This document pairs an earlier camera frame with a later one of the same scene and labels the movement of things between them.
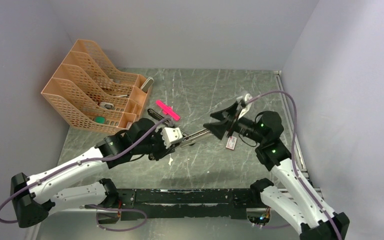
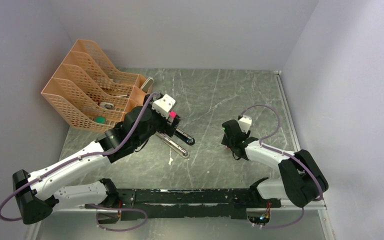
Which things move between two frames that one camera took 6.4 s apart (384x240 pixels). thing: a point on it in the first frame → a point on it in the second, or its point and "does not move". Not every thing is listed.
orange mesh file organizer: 93,95 does not move
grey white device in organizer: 147,84 does not move
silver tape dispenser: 107,105 does not move
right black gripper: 230,122 → 226,141
